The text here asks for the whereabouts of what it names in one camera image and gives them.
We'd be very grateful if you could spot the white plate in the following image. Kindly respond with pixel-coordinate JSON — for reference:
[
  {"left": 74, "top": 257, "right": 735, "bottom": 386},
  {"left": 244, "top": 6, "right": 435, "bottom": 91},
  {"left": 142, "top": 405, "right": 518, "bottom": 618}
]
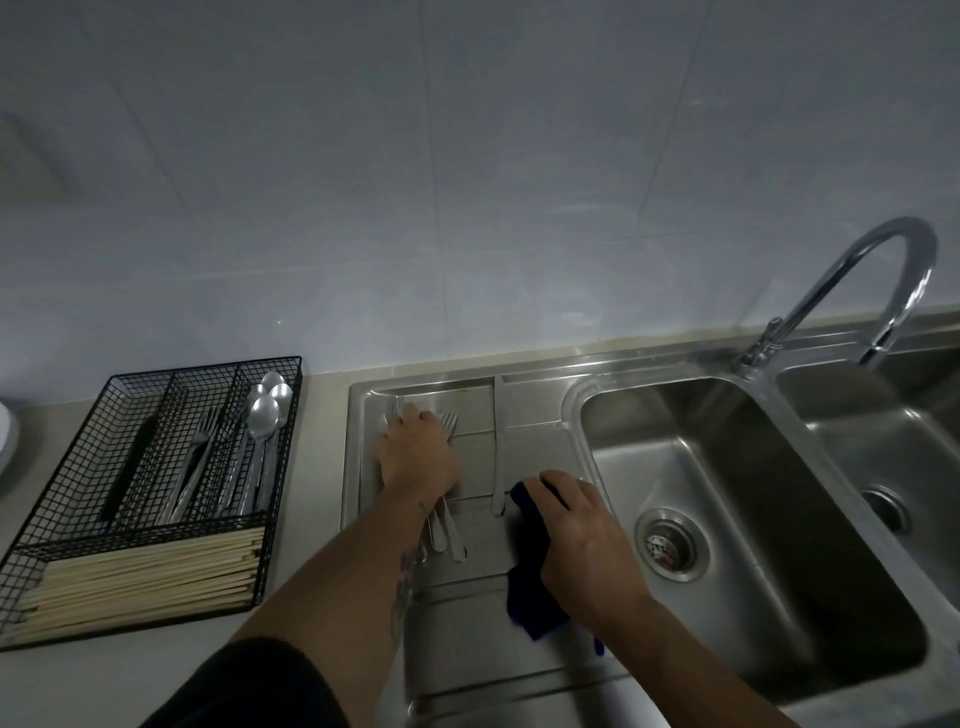
[{"left": 0, "top": 401, "right": 20, "bottom": 478}]

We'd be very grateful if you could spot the pile of steel cutlery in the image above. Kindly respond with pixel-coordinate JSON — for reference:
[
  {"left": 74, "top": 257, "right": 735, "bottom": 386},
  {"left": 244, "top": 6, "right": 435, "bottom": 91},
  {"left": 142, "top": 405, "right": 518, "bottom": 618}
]
[{"left": 382, "top": 397, "right": 470, "bottom": 564}]

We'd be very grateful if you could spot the black knife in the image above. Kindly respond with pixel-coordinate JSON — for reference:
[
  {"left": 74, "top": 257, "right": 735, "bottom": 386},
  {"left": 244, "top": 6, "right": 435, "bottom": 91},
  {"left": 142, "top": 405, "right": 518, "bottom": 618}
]
[{"left": 97, "top": 412, "right": 163, "bottom": 523}]

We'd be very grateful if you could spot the chrome faucet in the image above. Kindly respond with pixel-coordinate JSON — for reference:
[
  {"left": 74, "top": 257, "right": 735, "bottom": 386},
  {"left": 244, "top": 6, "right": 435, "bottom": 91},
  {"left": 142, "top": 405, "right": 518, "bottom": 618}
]
[{"left": 733, "top": 217, "right": 940, "bottom": 376}]

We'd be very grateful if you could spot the person's right hand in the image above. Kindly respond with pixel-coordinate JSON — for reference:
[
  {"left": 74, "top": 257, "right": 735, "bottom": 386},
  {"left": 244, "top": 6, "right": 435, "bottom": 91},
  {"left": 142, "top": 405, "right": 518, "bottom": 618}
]
[{"left": 521, "top": 470, "right": 654, "bottom": 637}]

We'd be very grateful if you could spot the person's right forearm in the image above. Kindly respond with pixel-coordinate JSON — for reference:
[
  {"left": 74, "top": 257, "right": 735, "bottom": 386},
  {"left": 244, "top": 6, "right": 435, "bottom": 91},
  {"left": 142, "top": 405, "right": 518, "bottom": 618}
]
[{"left": 599, "top": 592, "right": 800, "bottom": 728}]

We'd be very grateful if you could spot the person's left hand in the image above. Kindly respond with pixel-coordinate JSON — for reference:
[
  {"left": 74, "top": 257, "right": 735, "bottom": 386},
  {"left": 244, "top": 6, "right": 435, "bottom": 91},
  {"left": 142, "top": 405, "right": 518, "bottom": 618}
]
[{"left": 374, "top": 404, "right": 463, "bottom": 517}]

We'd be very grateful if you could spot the black wire cutlery tray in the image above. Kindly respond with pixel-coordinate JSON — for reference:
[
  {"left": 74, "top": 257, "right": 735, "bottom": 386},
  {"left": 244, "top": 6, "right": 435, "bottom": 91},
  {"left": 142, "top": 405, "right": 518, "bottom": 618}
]
[{"left": 0, "top": 356, "right": 304, "bottom": 652}]

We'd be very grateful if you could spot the dark blue cloth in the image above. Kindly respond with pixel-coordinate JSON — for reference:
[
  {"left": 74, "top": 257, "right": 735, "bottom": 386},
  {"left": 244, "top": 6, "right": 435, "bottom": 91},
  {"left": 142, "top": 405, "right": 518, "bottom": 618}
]
[{"left": 506, "top": 479, "right": 605, "bottom": 658}]

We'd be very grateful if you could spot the person's left forearm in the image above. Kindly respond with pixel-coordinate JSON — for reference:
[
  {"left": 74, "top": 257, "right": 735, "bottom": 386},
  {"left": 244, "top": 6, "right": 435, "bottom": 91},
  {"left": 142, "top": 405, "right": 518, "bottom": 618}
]
[{"left": 224, "top": 487, "right": 451, "bottom": 728}]

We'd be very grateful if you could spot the stainless steel double sink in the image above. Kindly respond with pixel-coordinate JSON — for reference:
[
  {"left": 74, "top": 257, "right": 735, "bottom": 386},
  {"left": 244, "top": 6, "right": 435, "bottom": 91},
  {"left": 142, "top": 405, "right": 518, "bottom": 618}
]
[{"left": 341, "top": 322, "right": 960, "bottom": 728}]

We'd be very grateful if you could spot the bundle of wooden chopsticks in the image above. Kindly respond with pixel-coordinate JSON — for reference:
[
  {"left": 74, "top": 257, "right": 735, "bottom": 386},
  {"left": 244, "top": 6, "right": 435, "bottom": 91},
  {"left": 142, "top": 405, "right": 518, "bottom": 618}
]
[{"left": 0, "top": 524, "right": 268, "bottom": 646}]

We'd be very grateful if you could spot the black sleeve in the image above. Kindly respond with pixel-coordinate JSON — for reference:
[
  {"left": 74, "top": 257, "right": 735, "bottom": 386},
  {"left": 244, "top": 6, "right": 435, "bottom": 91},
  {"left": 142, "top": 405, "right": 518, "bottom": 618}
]
[{"left": 142, "top": 637, "right": 350, "bottom": 728}]

